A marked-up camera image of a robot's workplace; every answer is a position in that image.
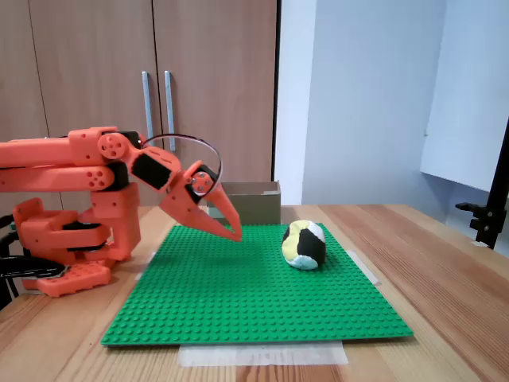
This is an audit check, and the green studded baseplate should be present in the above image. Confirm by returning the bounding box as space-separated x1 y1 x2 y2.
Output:
100 223 414 347

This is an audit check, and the wooden cabinet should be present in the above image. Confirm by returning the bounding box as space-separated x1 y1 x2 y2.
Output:
0 0 279 208

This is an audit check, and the brown cardboard box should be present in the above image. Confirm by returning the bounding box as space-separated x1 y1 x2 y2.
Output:
206 181 282 225

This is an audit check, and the gripper servo cable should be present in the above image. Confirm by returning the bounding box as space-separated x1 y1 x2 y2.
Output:
141 134 223 197

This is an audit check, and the metal cabinet handle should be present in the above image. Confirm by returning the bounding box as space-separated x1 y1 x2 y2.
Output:
164 70 177 152
141 71 155 138

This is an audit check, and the black camera stand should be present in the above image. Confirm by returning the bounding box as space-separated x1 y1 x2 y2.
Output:
455 116 509 251

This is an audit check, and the yellow black white soft ball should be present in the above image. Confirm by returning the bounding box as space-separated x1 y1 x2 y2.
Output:
281 220 328 271

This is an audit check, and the black cable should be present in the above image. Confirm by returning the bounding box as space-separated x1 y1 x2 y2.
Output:
0 214 21 311

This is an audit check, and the masking tape strip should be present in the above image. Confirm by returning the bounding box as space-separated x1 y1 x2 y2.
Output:
177 341 349 368
134 250 158 282
344 248 382 286

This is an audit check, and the black table clamp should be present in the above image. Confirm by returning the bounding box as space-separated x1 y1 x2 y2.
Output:
0 255 73 279

